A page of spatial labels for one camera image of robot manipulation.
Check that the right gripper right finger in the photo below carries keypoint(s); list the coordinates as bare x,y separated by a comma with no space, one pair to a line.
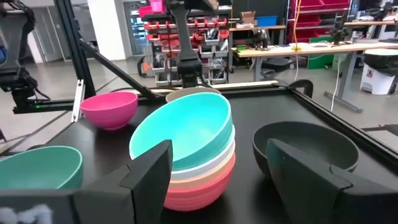
304,193

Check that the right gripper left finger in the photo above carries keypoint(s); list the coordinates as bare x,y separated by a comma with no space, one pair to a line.
149,186

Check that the white ribbed bowl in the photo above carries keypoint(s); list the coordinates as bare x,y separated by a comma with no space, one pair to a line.
202,165

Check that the turquoise ribbed bowl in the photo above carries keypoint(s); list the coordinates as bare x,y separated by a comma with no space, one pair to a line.
186,130

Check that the magenta pink ribbed bowl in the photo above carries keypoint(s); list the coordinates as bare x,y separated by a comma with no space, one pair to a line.
109,112

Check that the beige ribbed bowl with label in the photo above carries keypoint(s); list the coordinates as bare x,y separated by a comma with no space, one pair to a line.
175,95

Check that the dark green ribbed bowl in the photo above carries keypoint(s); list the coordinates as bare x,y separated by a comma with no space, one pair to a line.
40,169

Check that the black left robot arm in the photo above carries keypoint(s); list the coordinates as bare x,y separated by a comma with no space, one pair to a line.
186,49

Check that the coral red ribbed bowl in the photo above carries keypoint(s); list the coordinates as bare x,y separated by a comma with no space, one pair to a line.
199,196

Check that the peach ribbed bowl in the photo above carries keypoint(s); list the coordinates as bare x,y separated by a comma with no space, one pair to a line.
202,174

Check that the dark grey ribbed bowl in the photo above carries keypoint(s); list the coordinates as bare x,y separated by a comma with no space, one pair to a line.
311,137

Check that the black table clamp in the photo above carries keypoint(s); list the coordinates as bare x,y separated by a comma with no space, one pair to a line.
306,85

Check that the wooden base board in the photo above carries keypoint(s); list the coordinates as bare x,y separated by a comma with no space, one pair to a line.
248,84

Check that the black office chair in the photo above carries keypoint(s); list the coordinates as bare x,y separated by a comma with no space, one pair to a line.
276,65

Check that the white trash can black bag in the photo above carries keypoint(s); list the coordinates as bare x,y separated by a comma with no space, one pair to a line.
376,81

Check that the green panel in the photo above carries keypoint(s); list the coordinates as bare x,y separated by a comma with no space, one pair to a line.
320,60

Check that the wooden workbench with grey legs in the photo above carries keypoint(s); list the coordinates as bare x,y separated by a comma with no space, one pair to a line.
311,49

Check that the glass door cabinet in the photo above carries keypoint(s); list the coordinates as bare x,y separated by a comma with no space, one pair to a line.
136,34

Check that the small black bench robot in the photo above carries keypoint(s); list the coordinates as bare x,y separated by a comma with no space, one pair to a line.
339,32
261,39

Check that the storage bin rack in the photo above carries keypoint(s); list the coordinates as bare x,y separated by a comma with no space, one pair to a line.
214,40

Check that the red storage bin shelf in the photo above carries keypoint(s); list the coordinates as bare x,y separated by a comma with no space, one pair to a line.
308,18

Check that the blue plastic bin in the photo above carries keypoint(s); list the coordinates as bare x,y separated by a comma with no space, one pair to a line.
266,21

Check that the pink plastic bin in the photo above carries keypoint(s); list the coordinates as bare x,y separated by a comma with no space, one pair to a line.
155,6

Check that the cardboard box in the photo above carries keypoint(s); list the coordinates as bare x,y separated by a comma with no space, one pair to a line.
248,17

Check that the silver metal bracket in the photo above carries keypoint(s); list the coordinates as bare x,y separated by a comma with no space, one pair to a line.
77,102

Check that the black diagonal frame brace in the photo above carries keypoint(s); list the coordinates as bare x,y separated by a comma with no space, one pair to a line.
121,71

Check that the black frame side rail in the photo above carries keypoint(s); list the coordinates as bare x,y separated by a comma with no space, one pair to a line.
56,105

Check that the black aluminium frame post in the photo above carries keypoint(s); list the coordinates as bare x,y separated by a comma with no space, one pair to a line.
74,46

